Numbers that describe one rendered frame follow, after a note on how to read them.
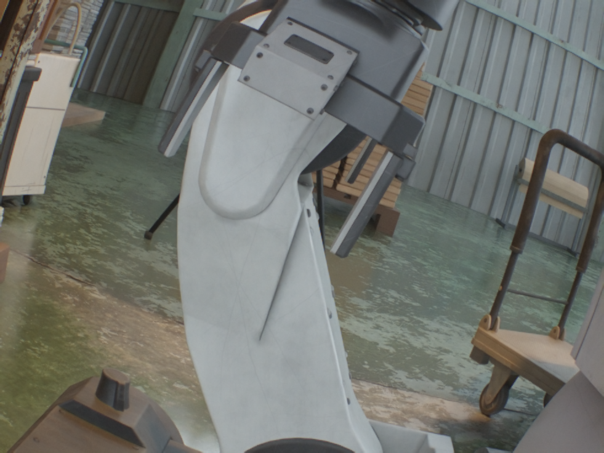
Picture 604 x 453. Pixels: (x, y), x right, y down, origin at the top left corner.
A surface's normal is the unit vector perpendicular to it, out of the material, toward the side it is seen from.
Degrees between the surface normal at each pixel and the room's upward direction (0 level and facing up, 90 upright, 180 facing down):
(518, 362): 90
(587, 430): 63
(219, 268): 115
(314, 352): 90
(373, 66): 90
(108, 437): 0
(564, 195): 97
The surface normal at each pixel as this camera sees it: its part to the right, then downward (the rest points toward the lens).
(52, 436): 0.32, -0.94
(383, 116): -0.04, 0.13
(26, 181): 0.90, 0.34
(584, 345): -0.95, -0.31
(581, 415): -0.70, -0.70
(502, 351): -0.85, -0.22
